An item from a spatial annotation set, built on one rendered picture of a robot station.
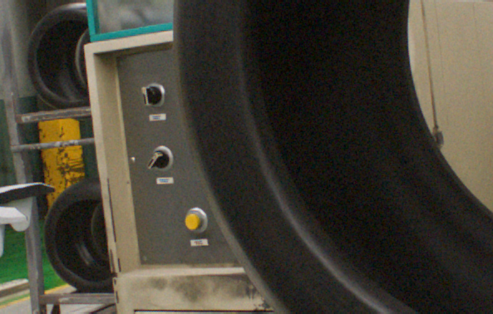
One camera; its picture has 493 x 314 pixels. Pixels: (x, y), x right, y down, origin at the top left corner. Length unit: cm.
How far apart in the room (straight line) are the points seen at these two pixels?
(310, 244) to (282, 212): 3
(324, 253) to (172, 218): 102
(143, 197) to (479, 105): 55
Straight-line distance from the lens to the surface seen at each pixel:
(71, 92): 511
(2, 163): 1217
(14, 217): 130
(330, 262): 73
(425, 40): 152
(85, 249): 519
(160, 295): 172
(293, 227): 73
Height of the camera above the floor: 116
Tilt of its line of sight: 3 degrees down
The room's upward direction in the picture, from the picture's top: 6 degrees counter-clockwise
